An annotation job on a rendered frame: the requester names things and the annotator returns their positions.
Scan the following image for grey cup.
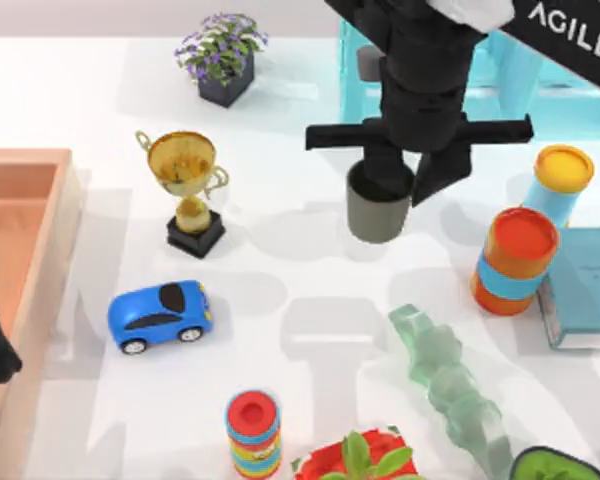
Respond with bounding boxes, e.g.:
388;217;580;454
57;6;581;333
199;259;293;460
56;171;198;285
346;160;415;245

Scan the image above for light blue rack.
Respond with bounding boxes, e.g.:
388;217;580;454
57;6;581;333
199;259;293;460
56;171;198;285
338;19;600;124

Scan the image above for grey rounded box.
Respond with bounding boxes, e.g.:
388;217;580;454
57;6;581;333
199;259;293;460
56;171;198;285
357;44;382;84

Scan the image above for blue can with yellow lid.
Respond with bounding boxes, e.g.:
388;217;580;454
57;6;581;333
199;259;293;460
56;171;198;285
522;144;595;231

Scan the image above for orange can with blue band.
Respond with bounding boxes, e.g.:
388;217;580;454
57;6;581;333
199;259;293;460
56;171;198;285
470;207;561;317

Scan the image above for purple flowers in black pot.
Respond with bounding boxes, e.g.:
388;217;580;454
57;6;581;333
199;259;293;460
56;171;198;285
174;12;271;108

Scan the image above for light blue book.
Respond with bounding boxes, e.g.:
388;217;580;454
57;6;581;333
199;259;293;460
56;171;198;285
536;227;600;351

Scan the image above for clear green glass bottle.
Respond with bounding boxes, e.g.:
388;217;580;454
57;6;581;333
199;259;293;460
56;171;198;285
387;303;514;480

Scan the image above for gold trophy on black base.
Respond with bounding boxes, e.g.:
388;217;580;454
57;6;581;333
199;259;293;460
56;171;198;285
134;129;230;260

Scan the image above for blue toy car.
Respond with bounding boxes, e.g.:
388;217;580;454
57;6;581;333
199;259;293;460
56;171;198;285
107;279;215;356

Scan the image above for stack of coloured rings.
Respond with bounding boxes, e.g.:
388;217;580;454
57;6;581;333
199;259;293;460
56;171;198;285
224;391;284;480

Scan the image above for green plant in red pot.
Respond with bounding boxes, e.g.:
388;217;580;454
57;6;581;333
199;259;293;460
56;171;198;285
290;424;434;480

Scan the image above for black and green bowl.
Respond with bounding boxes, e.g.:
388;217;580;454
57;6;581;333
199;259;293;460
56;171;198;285
508;446;600;480

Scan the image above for shallow salmon-coloured box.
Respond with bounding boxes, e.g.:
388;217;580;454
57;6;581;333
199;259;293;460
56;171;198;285
0;148;84;480

